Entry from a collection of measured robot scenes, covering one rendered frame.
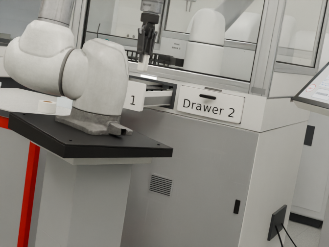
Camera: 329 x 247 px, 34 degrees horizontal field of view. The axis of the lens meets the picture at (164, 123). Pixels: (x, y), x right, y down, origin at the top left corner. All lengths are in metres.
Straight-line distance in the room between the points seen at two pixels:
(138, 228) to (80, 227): 0.91
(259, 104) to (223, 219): 0.52
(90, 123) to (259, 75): 0.87
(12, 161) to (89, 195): 0.56
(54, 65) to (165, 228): 1.10
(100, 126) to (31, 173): 0.53
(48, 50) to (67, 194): 0.44
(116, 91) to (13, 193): 0.71
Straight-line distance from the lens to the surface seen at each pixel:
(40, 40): 1.70
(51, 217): 1.76
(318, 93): 2.07
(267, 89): 2.26
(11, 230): 2.21
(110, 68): 1.63
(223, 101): 2.30
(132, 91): 2.16
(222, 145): 2.33
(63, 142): 1.45
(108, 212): 1.73
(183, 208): 2.44
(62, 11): 1.74
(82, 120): 1.66
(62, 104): 2.38
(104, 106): 1.64
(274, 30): 2.27
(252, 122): 2.28
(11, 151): 2.15
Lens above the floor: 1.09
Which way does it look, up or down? 8 degrees down
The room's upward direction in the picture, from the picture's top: 9 degrees clockwise
